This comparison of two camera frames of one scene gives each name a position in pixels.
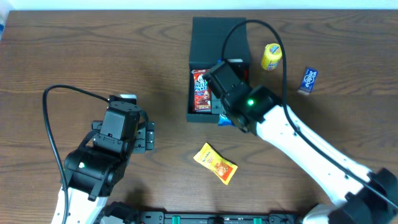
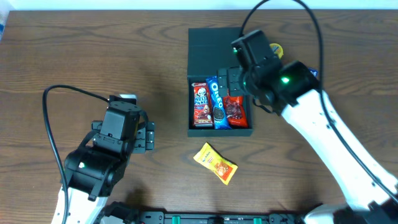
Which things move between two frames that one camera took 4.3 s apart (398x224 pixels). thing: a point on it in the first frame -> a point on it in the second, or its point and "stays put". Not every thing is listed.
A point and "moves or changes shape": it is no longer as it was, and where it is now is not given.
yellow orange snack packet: x=222 y=167 stays put
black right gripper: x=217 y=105 -> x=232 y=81
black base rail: x=160 y=217 stays put
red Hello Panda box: x=203 y=97 moves or changes shape
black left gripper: x=149 y=135 stays put
